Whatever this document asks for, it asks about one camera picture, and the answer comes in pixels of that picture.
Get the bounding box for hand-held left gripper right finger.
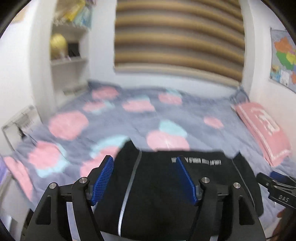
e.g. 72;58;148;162
176;156;266;241

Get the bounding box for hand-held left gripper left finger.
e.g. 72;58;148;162
24;155;115;241

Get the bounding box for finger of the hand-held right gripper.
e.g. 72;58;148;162
256;173;281;189
270;171;296;186

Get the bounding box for black pants with grey stripes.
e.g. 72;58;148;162
94;140;264;237

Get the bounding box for person's right hand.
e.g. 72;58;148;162
273;207;296;241

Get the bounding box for pink elephant print towel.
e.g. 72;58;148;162
231;102;292;167

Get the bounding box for grey floral bed sheet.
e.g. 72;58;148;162
0;80;296;241

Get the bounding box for grey pillow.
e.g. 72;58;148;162
229;87;251;105

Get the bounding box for white rack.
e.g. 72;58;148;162
1;105;41;142

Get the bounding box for yellow ball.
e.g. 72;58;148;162
50;33;67;60

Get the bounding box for brown striped window blind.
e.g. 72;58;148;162
113;0;245;81

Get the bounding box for stack of colourful packets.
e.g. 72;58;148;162
53;0;93;28

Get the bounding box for white wall shelf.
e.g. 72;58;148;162
49;23;91;103

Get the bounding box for colourful wall map poster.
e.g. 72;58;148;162
269;28;296;93

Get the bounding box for black picture frame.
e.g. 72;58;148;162
68;42;80;57

